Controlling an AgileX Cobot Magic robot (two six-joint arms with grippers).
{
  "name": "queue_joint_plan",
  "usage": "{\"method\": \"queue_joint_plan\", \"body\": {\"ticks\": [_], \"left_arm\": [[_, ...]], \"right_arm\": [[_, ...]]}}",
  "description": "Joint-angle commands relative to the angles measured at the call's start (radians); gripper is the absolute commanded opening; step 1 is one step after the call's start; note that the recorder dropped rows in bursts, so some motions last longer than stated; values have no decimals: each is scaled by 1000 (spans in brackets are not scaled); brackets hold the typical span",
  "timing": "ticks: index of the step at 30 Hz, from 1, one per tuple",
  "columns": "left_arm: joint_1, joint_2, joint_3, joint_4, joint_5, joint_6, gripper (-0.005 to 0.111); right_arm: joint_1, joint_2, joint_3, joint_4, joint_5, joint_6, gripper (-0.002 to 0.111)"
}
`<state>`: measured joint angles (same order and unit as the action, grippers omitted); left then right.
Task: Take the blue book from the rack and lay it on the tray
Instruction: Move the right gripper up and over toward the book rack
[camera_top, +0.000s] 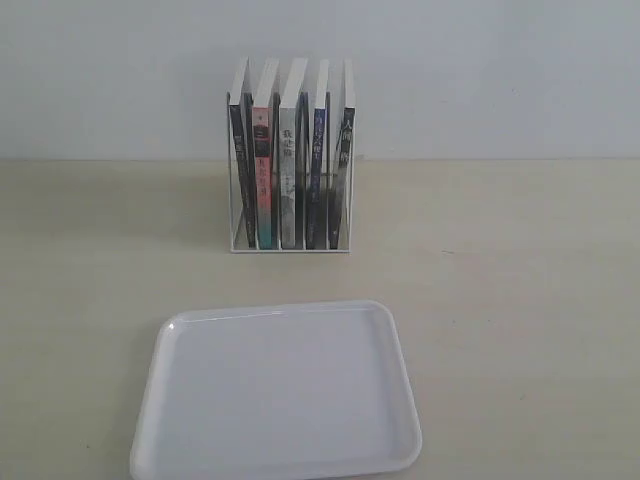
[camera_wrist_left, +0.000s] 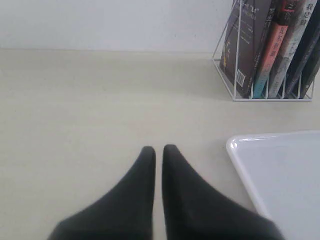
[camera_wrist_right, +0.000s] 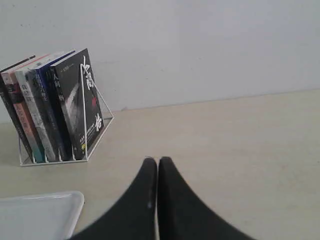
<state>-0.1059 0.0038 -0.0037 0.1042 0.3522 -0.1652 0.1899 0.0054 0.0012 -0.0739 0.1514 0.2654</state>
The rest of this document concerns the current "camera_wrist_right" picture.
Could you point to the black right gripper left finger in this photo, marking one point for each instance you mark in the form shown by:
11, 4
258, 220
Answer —
132, 217

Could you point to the blue moon book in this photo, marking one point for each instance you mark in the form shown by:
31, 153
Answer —
49, 104

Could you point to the white plastic tray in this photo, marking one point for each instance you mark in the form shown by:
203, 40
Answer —
50, 216

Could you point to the grey white book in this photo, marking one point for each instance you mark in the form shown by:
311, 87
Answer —
29, 79

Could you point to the red and teal book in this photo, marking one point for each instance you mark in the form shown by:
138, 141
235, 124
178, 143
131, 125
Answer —
9, 76

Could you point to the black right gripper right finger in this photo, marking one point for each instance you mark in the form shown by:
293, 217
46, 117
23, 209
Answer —
182, 215

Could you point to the black rightmost book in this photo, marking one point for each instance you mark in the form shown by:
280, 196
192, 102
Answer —
79, 100

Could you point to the black book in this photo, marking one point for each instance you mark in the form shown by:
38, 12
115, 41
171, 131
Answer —
79, 100
10, 110

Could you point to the black leftmost book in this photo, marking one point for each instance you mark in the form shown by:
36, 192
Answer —
10, 110

